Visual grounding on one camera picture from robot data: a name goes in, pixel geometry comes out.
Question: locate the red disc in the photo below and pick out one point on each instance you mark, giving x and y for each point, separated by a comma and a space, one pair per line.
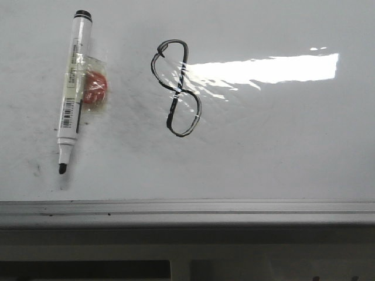
95, 89

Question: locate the white whiteboard marker pen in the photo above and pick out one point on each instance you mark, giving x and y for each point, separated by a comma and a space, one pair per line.
74, 81

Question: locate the white whiteboard with aluminium frame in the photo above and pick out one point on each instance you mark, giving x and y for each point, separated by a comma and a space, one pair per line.
218, 113

